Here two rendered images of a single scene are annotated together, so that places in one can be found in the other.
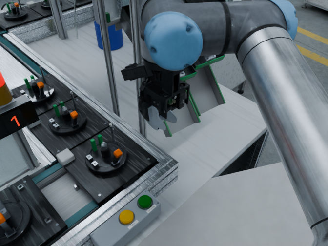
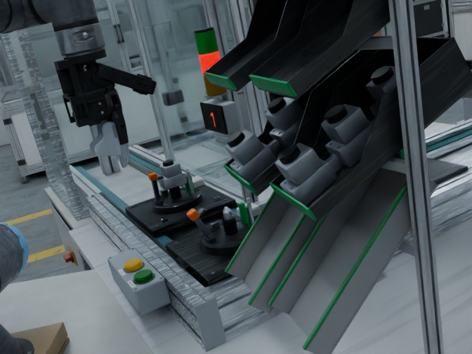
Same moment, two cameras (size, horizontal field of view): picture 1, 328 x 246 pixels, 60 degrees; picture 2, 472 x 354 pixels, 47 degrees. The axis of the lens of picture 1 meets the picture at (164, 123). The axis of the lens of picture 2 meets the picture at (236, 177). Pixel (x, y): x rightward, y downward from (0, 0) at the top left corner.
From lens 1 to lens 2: 1.33 m
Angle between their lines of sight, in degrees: 91
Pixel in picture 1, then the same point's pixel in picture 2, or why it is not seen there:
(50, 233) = (150, 224)
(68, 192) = not seen: hidden behind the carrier
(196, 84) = (346, 270)
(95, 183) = (195, 238)
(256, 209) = not seen: outside the picture
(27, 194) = (207, 204)
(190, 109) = (277, 280)
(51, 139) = not seen: hidden behind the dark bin
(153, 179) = (175, 284)
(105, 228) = (132, 256)
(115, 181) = (189, 251)
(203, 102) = (317, 312)
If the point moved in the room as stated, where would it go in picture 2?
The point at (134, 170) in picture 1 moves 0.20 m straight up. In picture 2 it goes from (199, 263) to (177, 173)
